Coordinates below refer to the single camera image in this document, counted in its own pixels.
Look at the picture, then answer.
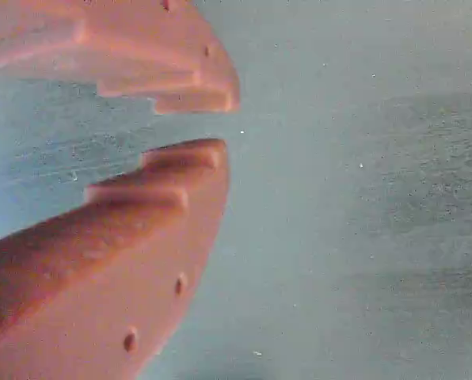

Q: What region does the salmon brown gripper left finger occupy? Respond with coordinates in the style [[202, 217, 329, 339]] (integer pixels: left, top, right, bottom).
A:
[[0, 137, 231, 380]]

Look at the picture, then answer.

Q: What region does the salmon brown gripper right finger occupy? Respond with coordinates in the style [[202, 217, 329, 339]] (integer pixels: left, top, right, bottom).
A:
[[0, 0, 242, 116]]

